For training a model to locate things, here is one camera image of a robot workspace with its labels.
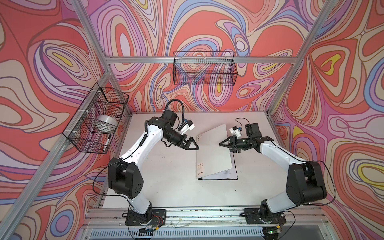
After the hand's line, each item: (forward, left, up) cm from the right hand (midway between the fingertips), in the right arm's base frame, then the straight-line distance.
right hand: (222, 148), depth 83 cm
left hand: (-2, +16, +7) cm, 18 cm away
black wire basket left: (0, +69, +18) cm, 71 cm away
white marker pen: (-3, +59, +12) cm, 60 cm away
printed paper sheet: (-10, -4, -14) cm, 18 cm away
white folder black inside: (-2, +4, -12) cm, 13 cm away
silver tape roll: (+4, +58, +20) cm, 61 cm away
